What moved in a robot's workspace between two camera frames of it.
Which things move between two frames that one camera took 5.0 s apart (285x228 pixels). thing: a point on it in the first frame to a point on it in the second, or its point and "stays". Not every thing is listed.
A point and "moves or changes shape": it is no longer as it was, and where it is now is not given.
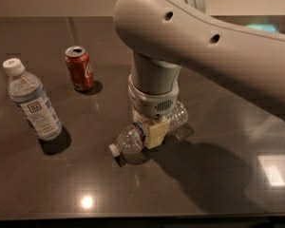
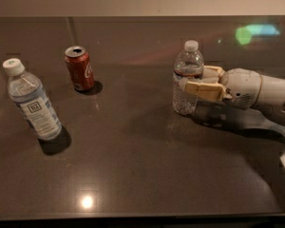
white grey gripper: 152,104 to 242,85
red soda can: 79,63 stays
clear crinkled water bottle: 135,139 moves or changes shape
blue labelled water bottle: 28,94 stays
